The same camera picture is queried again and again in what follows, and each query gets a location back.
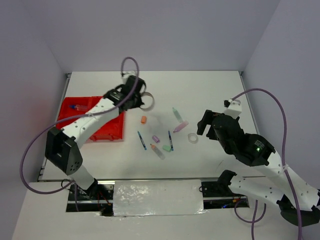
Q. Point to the green highlighter pen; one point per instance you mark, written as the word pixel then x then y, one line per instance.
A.
pixel 177 115

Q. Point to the left blue gel pen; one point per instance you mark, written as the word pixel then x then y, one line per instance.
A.
pixel 141 140

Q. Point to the red compartment storage bin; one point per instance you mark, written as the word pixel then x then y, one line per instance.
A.
pixel 111 131

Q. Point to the blue gel pen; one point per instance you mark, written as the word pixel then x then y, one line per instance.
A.
pixel 170 140
pixel 141 140

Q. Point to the small white tape roll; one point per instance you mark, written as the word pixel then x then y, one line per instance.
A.
pixel 193 138

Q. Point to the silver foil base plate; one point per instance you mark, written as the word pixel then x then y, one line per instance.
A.
pixel 157 198

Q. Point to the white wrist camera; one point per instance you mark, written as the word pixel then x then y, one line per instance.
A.
pixel 233 108
pixel 126 74

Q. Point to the green highlighter cap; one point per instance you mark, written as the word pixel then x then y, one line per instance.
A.
pixel 166 148

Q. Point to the orange highlighter pen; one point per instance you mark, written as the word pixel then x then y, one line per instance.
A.
pixel 157 151

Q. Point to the purple highlighter cap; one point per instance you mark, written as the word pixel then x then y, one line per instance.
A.
pixel 155 138

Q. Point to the blue cap glue bottle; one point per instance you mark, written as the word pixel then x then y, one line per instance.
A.
pixel 82 108

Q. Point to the orange highlighter cap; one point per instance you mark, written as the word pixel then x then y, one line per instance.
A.
pixel 143 120

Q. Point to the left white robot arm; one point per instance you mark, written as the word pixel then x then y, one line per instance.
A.
pixel 62 147

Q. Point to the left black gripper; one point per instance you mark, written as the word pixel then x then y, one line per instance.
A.
pixel 138 103

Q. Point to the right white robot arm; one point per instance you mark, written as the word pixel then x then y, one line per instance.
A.
pixel 291 194

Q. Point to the pink highlighter pen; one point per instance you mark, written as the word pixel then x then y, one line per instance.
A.
pixel 180 126

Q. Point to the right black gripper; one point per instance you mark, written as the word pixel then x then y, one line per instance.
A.
pixel 207 115

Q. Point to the right blue gel pen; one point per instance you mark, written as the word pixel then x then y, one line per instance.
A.
pixel 170 140

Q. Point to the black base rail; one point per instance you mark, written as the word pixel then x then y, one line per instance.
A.
pixel 102 203

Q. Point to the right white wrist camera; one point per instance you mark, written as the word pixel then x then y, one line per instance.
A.
pixel 233 108

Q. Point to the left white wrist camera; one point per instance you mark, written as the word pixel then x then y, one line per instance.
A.
pixel 126 74

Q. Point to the large clear tape roll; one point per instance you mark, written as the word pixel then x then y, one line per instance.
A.
pixel 149 102

